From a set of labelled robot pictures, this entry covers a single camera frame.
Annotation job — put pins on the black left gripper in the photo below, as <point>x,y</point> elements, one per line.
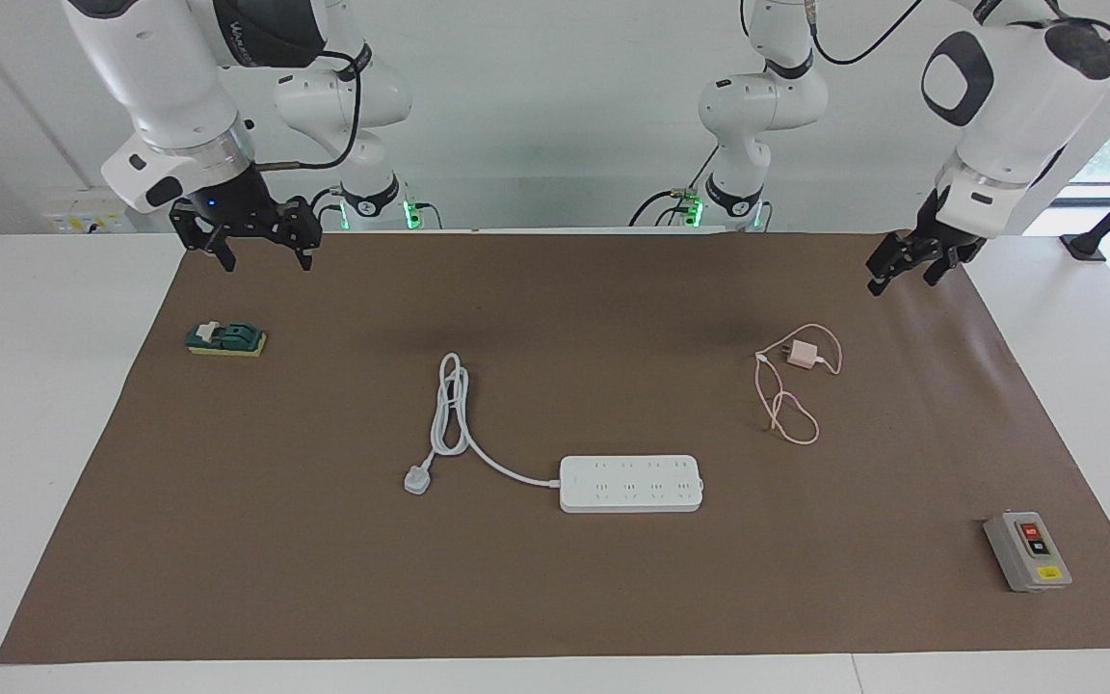
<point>931,243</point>

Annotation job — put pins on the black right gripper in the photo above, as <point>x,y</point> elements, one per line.
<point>247,212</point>

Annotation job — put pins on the pink charger plug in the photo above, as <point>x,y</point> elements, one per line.
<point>806,355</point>

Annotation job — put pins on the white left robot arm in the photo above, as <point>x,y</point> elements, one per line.
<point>1008,116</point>

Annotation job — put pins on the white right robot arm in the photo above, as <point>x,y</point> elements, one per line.
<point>160,67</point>

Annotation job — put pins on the brown table mat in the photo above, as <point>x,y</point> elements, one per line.
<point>324,578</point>

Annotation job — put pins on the green knife switch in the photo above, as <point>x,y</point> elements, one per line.
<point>232,337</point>

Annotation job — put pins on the white wall socket box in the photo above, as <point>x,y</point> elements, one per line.
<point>83,207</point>

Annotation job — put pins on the grey on-off switch box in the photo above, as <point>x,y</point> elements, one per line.
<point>1022,564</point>

